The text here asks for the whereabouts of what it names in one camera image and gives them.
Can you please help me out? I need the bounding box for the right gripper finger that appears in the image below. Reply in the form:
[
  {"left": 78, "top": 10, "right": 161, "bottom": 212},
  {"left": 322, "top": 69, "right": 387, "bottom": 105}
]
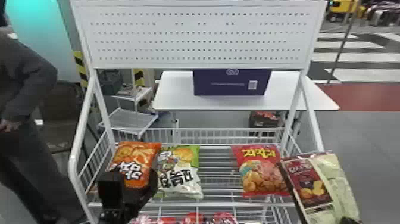
[{"left": 339, "top": 216, "right": 363, "bottom": 224}]

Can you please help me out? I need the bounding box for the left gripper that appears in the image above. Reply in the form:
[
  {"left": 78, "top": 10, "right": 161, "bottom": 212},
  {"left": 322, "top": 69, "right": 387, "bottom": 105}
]
[{"left": 103, "top": 168, "right": 159, "bottom": 224}]

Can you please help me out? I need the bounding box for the orange snack packet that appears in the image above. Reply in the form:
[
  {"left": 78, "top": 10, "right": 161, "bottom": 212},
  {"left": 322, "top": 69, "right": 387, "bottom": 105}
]
[{"left": 107, "top": 141, "right": 163, "bottom": 189}]

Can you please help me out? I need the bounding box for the dark red cereal bag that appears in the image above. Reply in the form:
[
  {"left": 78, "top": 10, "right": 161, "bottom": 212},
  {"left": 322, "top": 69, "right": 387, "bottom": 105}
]
[{"left": 279, "top": 151, "right": 362, "bottom": 224}]

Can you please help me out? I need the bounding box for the white green snack packet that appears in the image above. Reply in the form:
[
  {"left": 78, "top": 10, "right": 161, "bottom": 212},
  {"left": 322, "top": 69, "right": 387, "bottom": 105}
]
[{"left": 155, "top": 144, "right": 204, "bottom": 200}]

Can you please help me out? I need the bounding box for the red snack packet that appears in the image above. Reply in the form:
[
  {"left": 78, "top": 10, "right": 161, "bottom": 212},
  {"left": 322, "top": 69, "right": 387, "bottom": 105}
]
[
  {"left": 182, "top": 212, "right": 206, "bottom": 224},
  {"left": 231, "top": 144, "right": 292, "bottom": 199},
  {"left": 212, "top": 211, "right": 239, "bottom": 224}
]

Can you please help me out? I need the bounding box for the small white side table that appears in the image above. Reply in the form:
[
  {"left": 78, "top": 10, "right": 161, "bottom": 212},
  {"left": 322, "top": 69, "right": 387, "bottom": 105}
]
[{"left": 110, "top": 85, "right": 154, "bottom": 112}]

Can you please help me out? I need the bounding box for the blue box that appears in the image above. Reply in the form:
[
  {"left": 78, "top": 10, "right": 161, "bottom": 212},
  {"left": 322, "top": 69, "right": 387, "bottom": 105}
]
[{"left": 192, "top": 69, "right": 273, "bottom": 97}]

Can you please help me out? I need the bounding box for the black crate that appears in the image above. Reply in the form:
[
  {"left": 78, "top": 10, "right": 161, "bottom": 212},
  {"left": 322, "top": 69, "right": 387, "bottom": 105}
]
[{"left": 248, "top": 110, "right": 285, "bottom": 129}]

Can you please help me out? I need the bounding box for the person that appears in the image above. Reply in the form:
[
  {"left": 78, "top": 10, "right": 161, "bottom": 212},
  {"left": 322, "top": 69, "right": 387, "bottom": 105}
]
[{"left": 0, "top": 0, "right": 87, "bottom": 224}]

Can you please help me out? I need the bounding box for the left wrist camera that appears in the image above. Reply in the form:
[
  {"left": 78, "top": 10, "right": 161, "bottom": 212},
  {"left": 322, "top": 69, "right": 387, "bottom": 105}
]
[{"left": 97, "top": 179, "right": 126, "bottom": 211}]

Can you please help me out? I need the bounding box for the striped post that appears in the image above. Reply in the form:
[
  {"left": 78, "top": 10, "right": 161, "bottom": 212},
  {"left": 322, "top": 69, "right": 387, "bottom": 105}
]
[
  {"left": 73, "top": 51, "right": 89, "bottom": 89},
  {"left": 133, "top": 69, "right": 146, "bottom": 88}
]

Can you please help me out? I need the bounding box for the white wire rack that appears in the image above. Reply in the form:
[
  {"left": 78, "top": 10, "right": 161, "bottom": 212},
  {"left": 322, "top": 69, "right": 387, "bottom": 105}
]
[{"left": 68, "top": 0, "right": 327, "bottom": 224}]

